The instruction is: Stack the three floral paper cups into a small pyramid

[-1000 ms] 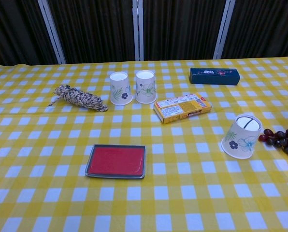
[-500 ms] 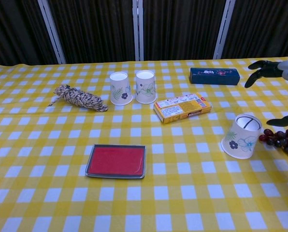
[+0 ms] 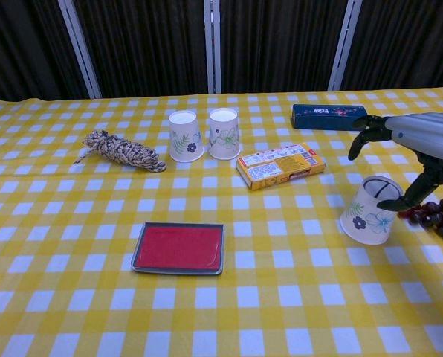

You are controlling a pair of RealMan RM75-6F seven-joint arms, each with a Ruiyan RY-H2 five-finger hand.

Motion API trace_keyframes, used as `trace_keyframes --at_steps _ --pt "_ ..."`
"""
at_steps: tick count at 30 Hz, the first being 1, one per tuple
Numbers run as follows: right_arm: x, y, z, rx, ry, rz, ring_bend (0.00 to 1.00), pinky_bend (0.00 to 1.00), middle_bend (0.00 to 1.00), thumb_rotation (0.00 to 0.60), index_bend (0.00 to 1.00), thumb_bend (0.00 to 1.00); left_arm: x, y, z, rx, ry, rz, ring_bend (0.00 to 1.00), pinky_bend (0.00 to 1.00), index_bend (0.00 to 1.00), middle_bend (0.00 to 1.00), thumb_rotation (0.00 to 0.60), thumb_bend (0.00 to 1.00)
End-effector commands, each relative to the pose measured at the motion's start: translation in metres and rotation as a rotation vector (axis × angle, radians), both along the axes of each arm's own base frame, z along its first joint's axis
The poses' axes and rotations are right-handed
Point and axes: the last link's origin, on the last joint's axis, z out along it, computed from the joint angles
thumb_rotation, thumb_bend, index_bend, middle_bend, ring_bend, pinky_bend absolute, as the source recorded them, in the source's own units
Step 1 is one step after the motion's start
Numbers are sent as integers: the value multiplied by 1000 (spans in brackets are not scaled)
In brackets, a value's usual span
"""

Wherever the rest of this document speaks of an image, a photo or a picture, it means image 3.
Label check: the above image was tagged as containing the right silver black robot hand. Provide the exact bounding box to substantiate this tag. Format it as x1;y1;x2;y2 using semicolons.
347;111;443;213

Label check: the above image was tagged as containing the paper cup with line-marked base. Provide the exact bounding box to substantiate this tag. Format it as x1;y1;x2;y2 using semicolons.
339;175;404;246

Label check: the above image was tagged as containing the paper cup with green flower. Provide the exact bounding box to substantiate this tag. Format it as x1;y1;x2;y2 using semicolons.
207;107;242;161

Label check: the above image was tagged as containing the floral paper cup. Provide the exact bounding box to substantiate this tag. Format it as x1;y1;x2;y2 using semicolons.
168;110;205;164

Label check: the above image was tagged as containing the dark red grape bunch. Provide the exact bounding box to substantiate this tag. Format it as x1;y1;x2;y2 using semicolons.
397;197;443;245

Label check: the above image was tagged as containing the dark ribbed partition panel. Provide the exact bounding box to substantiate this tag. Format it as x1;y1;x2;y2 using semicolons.
72;0;210;100
219;0;347;94
342;0;443;92
0;0;91;102

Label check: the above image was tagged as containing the dark blue printed box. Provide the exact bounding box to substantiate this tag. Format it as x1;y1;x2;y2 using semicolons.
290;103;369;132

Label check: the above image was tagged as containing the yellow cardboard box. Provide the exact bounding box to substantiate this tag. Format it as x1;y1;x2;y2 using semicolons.
236;142;326;192

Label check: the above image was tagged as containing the yellow checked tablecloth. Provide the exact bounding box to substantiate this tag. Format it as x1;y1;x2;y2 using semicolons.
0;86;443;357

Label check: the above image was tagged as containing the red ink pad tray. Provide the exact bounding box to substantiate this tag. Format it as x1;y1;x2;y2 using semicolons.
130;221;226;277

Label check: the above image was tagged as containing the white partition post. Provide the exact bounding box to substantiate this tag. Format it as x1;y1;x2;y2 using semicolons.
327;0;363;92
203;0;222;94
57;0;103;100

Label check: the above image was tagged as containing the braided rope bundle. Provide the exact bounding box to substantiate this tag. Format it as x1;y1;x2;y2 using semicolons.
72;129;167;174

